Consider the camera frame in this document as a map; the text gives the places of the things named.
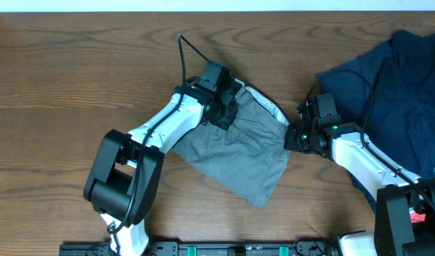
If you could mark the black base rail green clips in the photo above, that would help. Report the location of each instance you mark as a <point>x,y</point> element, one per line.
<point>300,247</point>

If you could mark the navy blue shirt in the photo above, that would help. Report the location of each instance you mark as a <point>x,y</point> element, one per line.
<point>402,72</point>

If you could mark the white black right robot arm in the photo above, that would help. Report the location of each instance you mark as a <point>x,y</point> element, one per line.
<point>405,215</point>

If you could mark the red garment with white tag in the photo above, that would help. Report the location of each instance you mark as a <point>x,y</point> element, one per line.
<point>417,217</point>

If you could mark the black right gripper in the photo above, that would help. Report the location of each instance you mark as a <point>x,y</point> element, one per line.
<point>291,142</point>

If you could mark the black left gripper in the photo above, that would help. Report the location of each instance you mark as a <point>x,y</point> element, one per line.
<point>230,112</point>

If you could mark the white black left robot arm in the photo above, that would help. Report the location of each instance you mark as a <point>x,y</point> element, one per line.
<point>124,177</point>

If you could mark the grey shorts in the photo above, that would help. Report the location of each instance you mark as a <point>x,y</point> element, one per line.
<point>249,157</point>

